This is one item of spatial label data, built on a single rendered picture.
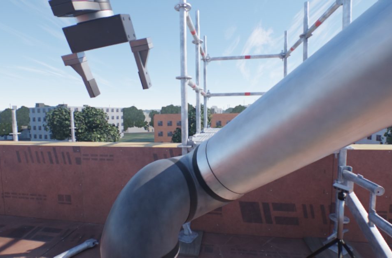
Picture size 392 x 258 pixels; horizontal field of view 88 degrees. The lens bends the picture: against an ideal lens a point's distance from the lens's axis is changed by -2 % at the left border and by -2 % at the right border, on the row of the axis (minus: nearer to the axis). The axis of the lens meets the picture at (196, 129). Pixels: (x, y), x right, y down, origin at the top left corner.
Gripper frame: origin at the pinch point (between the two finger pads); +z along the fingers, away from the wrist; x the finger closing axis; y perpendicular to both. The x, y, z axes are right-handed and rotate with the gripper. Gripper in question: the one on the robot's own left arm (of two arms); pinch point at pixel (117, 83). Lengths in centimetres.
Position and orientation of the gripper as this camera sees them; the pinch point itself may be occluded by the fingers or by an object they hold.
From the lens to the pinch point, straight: 51.8
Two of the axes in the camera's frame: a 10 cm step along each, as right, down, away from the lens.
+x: -9.8, 1.1, 1.7
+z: 1.8, 8.8, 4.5
